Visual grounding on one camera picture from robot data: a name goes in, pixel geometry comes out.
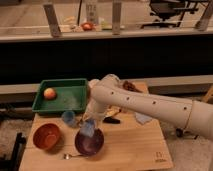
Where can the small blue cup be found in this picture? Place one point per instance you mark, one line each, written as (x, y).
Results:
(69, 119)

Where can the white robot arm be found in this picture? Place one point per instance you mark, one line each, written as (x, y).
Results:
(191, 115)

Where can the green plastic tray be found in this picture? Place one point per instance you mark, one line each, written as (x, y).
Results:
(71, 94)

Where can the red fruit on shelf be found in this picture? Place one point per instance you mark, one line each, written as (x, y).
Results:
(87, 26)

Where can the black handled scissors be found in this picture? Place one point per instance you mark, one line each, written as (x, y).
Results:
(107, 117)

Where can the purple bowl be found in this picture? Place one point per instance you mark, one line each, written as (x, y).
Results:
(89, 146)

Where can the black office chair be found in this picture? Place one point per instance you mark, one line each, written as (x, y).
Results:
(170, 13)

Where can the red bowl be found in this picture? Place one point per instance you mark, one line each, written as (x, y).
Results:
(46, 136)

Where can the brown sausage link toy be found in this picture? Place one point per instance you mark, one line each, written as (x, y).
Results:
(130, 87)

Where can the light blue cloth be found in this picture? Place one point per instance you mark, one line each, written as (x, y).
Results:
(142, 119)

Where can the black chair at left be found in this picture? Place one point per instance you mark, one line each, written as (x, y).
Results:
(13, 163)

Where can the metal spoon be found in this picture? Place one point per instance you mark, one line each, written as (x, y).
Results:
(67, 156)

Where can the orange apple in tray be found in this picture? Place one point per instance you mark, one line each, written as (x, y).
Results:
(49, 94)

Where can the blue sponge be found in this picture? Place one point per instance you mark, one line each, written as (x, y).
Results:
(88, 128)

